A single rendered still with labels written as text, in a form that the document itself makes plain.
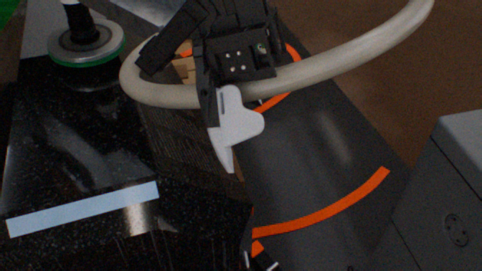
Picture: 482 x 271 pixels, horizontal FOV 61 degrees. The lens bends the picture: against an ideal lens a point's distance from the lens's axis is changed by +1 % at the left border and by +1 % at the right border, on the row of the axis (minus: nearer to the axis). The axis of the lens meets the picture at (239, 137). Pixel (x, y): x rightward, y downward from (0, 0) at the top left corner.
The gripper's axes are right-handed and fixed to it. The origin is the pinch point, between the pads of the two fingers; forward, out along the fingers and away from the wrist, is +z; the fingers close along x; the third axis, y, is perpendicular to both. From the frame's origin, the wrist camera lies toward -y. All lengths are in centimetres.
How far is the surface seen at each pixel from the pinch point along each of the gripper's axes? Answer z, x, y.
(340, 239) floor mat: 103, 81, -9
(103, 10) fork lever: -13, 38, -38
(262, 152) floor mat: 82, 119, -45
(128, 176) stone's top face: 19.3, 21.0, -38.4
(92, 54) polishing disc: 0, 52, -58
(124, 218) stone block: 26.0, 14.8, -39.1
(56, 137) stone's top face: 11, 28, -58
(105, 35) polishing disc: -2, 62, -58
